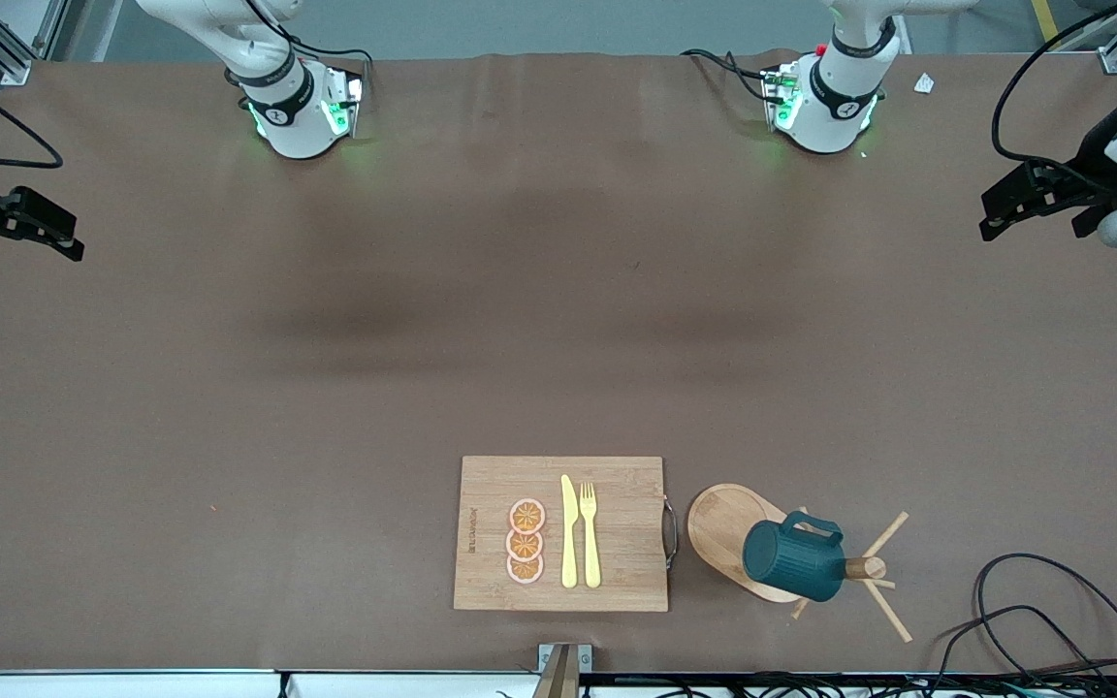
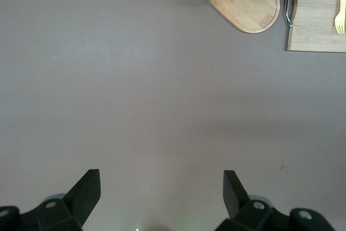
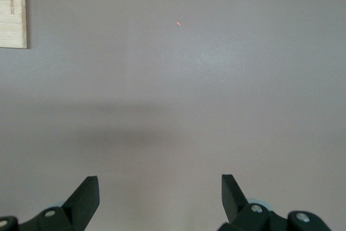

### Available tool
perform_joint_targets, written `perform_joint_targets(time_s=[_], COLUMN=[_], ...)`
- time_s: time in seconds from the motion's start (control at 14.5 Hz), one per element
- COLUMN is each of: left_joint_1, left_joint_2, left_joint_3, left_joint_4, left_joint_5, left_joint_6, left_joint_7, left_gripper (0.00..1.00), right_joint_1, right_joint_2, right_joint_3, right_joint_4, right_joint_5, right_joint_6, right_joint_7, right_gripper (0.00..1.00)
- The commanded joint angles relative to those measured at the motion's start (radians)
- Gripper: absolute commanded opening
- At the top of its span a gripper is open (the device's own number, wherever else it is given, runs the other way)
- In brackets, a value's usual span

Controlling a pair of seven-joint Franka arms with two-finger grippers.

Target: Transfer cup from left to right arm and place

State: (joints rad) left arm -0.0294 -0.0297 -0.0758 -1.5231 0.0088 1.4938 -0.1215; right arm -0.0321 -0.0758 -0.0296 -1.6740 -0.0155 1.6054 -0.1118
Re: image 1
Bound wooden mug tree stand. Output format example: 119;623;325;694
686;483;913;643

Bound aluminium camera post profile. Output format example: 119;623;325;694
531;643;593;698

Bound black base cable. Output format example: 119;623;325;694
680;48;775;100
246;0;375;71

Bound black looped cable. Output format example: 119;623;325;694
937;553;1117;698

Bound yellow plastic knife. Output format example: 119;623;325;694
560;474;580;589

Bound wooden cutting board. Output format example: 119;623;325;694
453;456;679;613

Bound black left base cable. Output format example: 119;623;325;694
680;48;775;100

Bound teal ribbed mug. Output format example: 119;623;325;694
742;511;847;603

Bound black right base cable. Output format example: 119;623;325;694
246;0;375;71

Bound yellow plastic fork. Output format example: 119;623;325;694
579;482;603;589

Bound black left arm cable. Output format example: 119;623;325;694
993;0;1117;168

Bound black cable bundle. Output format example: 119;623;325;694
597;671;1117;698

